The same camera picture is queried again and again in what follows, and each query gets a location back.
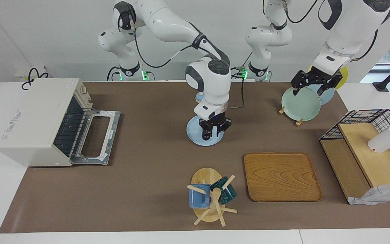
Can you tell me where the light blue round plate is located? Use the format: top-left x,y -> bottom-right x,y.
186,115 -> 224,147

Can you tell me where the beige toaster oven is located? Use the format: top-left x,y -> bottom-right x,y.
0,78 -> 121,167

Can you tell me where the light blue racked plate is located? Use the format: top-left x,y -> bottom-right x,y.
307,83 -> 335,106

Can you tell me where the pale green plate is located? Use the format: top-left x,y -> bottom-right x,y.
281,86 -> 322,122

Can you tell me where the yellow plate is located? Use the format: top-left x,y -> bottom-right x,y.
308,65 -> 349,90

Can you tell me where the wooden plate rack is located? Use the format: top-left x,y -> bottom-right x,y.
279,105 -> 305,126

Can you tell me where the wooden mug tree stand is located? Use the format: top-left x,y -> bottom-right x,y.
187,167 -> 238,227

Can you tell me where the dark green mug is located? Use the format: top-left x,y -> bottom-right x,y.
210,176 -> 237,205

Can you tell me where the blue mug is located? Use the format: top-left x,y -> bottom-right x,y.
188,184 -> 212,208

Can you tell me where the wooden serving tray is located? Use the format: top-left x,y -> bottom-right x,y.
243,152 -> 323,203

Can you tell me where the white cup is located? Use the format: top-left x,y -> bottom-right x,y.
367,125 -> 390,153

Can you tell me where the brown table mat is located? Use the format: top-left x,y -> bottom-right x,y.
0,81 -> 390,233

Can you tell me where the white power strip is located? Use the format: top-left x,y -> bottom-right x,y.
14,66 -> 50,82

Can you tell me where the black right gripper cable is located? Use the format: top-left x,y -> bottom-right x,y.
227,67 -> 247,109

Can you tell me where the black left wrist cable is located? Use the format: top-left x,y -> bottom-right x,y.
351,29 -> 379,62

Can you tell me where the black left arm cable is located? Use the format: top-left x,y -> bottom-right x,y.
281,0 -> 321,24

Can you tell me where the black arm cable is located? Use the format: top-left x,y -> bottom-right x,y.
127,19 -> 204,68
281,0 -> 321,24

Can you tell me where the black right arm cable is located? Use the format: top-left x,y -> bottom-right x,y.
127,19 -> 204,68

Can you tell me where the wooden shelf with wire basket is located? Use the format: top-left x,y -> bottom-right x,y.
320,109 -> 390,204

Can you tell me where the black power cord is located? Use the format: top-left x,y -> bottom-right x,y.
21,67 -> 50,90

